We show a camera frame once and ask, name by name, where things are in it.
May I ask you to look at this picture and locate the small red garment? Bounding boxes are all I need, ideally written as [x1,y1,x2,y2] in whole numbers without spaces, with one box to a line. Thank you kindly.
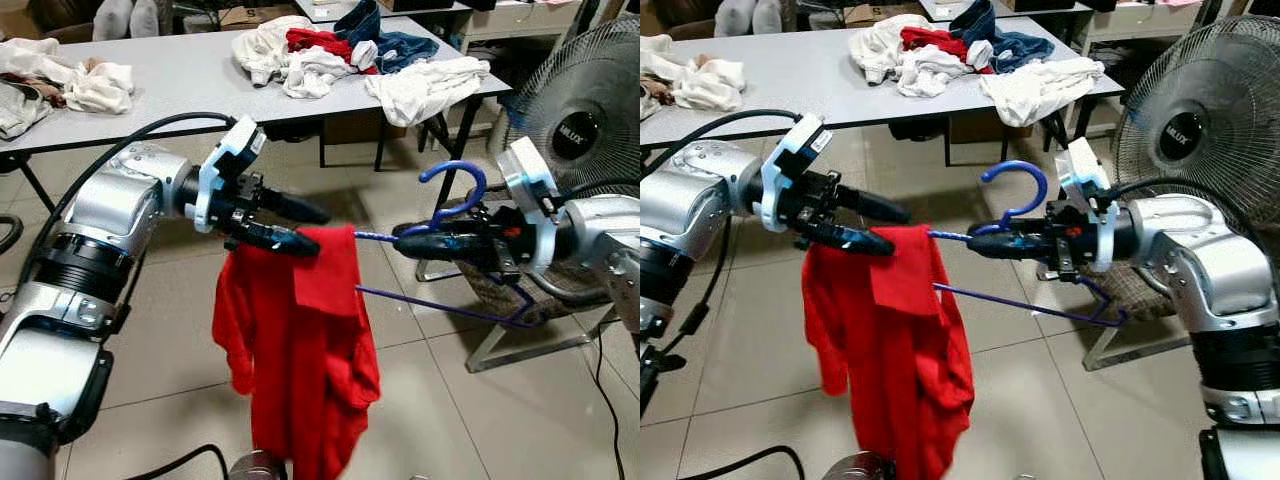
[285,27,356,63]
[900,26,971,59]

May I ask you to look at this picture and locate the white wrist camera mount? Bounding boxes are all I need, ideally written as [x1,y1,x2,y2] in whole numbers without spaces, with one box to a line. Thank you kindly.
[760,113,833,231]
[497,137,567,273]
[1057,137,1123,274]
[195,115,267,233]

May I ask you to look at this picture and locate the large red garment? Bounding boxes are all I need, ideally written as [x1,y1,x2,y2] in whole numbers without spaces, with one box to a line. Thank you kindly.
[800,225,976,480]
[212,225,383,480]

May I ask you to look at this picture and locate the navy blue garment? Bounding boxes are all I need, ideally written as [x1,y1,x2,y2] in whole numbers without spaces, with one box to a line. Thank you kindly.
[948,0,1056,73]
[335,0,441,76]

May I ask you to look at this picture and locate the grey rounded object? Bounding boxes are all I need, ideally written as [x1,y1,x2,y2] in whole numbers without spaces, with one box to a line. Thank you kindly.
[128,0,163,39]
[92,0,131,41]
[750,0,786,36]
[715,0,753,38]

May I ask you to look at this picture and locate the grey robot leg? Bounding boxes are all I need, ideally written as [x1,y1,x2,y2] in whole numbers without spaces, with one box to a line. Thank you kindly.
[228,450,289,480]
[820,452,898,480]

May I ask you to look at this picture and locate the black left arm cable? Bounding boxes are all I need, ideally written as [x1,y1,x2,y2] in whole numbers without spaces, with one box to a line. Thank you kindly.
[640,108,803,351]
[18,112,238,291]

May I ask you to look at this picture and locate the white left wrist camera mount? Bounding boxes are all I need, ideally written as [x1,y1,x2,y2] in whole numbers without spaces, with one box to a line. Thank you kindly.
[760,113,833,231]
[195,115,267,233]

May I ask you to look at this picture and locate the thin black power cable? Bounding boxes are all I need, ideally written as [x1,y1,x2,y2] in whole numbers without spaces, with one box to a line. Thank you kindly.
[588,315,628,480]

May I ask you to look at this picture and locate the blue purple clothes hanger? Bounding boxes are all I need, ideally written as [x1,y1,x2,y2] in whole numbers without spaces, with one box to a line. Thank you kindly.
[930,160,1133,328]
[355,160,548,331]

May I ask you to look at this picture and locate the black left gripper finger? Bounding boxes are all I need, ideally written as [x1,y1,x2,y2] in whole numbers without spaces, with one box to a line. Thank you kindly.
[238,222,322,258]
[838,186,912,225]
[815,222,897,257]
[258,188,332,227]

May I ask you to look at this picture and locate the black standing fan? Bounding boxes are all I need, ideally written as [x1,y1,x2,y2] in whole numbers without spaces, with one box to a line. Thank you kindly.
[1112,15,1280,231]
[505,18,641,206]

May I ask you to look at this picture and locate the beige garment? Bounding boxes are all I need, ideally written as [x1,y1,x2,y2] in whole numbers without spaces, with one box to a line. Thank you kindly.
[640,35,746,121]
[0,38,136,139]

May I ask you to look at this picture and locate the grey table with clothes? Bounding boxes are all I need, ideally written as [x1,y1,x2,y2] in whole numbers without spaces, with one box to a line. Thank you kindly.
[0,15,513,216]
[640,15,1126,191]

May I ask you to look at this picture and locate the flat brown cardboard box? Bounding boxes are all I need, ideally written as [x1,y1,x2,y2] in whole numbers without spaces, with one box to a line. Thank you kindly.
[843,3,921,28]
[218,5,301,31]

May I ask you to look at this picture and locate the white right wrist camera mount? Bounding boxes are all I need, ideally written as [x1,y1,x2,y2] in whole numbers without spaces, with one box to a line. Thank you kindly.
[1057,137,1123,274]
[497,137,567,273]

